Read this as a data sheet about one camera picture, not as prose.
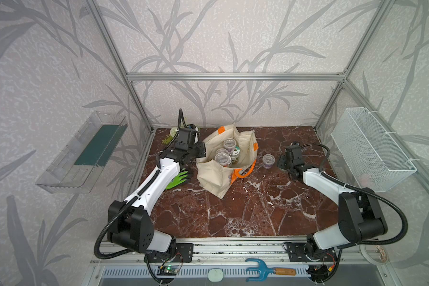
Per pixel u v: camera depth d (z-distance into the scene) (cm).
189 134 63
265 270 68
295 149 71
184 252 74
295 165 70
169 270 70
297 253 73
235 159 99
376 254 74
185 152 62
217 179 82
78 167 65
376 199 43
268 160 97
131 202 42
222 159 81
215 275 67
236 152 98
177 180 93
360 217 44
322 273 71
